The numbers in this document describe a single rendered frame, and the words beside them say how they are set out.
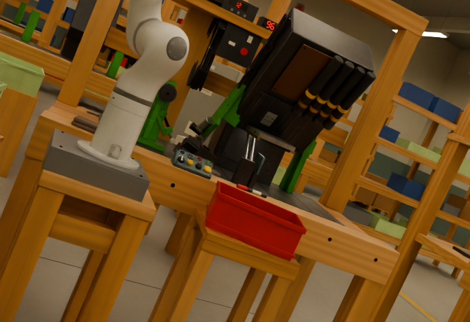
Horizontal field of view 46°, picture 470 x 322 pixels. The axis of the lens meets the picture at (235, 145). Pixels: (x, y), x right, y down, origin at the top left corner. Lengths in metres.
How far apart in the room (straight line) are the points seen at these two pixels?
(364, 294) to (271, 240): 0.70
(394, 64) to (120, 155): 1.68
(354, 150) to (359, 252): 0.71
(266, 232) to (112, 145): 0.58
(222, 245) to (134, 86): 0.57
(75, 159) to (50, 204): 0.13
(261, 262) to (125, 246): 0.47
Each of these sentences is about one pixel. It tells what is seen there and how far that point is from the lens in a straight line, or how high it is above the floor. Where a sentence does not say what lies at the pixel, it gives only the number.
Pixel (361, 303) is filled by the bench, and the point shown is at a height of 0.65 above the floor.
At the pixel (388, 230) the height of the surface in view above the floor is 0.32.
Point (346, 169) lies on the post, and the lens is 2.86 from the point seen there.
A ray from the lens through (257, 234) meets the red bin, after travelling 1.81.
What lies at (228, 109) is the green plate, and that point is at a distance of 2.22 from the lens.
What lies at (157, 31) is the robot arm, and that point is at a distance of 1.54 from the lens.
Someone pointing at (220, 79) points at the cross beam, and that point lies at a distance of 2.68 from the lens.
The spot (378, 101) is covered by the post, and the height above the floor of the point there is 1.47.
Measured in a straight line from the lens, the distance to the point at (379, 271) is 2.38.
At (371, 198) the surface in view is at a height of 0.29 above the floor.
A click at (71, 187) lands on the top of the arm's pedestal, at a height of 0.83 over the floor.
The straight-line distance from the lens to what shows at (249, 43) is 2.50.
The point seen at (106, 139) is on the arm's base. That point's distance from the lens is 1.59.
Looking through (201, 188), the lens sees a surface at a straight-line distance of 2.03.
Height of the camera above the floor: 1.24
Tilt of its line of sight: 5 degrees down
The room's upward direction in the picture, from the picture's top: 24 degrees clockwise
